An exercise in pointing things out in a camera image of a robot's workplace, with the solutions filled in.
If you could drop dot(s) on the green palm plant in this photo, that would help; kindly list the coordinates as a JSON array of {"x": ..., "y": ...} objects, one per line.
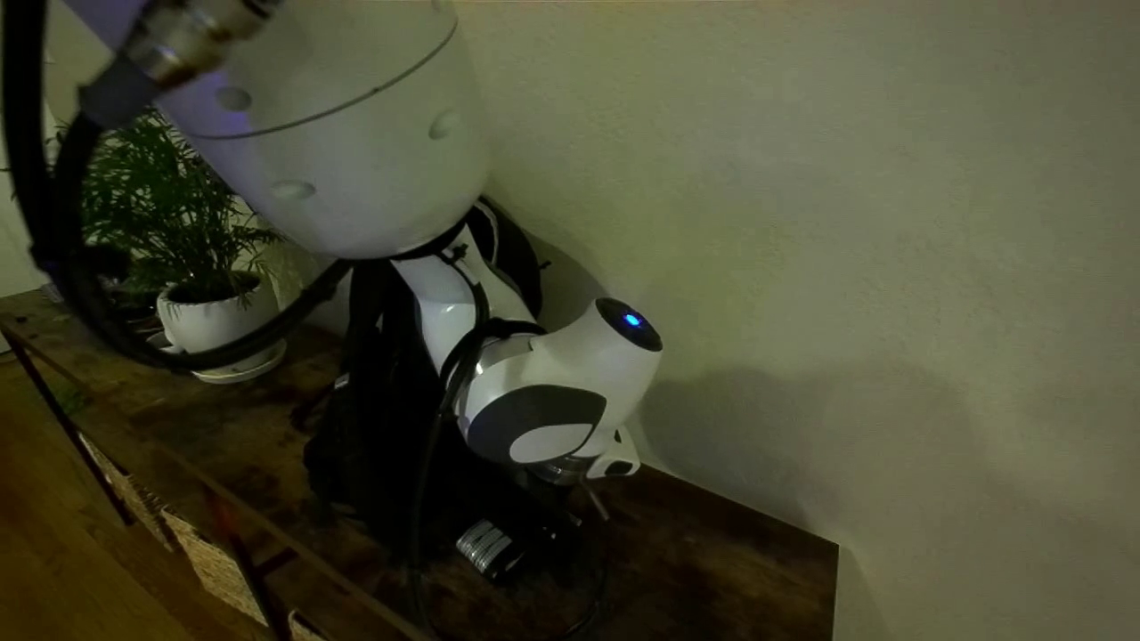
[{"x": 180, "y": 201}]

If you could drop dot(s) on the white plant saucer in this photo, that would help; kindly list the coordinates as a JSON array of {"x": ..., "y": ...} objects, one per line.
[{"x": 252, "y": 367}]

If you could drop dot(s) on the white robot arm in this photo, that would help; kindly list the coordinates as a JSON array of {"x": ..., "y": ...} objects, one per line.
[{"x": 345, "y": 120}]

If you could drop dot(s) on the white ceramic plant pot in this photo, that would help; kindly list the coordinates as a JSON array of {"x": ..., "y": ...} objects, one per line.
[{"x": 218, "y": 320}]

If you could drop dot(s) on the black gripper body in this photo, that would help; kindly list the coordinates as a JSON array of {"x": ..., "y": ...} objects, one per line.
[{"x": 558, "y": 505}]

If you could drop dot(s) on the dark wooden table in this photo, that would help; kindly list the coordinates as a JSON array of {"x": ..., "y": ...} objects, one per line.
[{"x": 714, "y": 558}]

